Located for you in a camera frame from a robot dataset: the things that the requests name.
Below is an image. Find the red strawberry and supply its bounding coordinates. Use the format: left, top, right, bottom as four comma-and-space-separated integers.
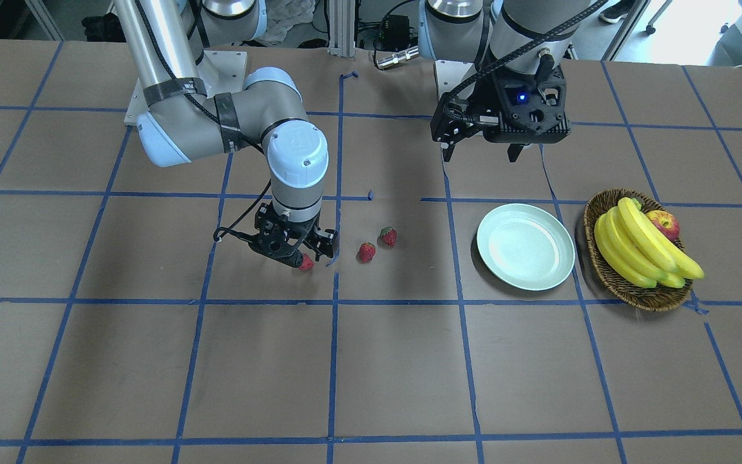
298, 255, 314, 271
379, 227, 397, 247
357, 242, 376, 264

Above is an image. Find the pale green plate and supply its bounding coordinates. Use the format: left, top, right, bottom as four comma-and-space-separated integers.
476, 204, 576, 291

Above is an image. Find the yellow banana bunch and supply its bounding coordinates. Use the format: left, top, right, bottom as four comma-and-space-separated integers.
594, 197, 705, 289

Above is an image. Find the red apple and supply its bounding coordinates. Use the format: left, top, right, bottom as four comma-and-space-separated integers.
645, 209, 680, 242

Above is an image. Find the woven wicker basket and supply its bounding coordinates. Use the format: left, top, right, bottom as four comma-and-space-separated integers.
575, 188, 693, 311

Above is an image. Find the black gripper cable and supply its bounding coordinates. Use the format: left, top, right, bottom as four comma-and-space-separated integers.
213, 180, 272, 244

